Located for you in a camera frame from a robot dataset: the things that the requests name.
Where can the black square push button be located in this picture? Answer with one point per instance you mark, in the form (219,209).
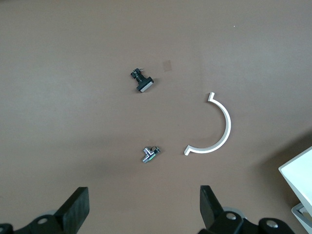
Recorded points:
(144,82)

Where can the white semicircular plastic bracket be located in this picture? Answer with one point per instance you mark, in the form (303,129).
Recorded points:
(228,122)

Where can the grey plastic tray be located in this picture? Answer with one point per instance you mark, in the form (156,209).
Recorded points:
(301,175)

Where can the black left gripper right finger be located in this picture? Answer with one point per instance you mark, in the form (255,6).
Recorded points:
(209,209)

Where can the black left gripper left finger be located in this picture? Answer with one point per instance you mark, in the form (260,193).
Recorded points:
(73,209)

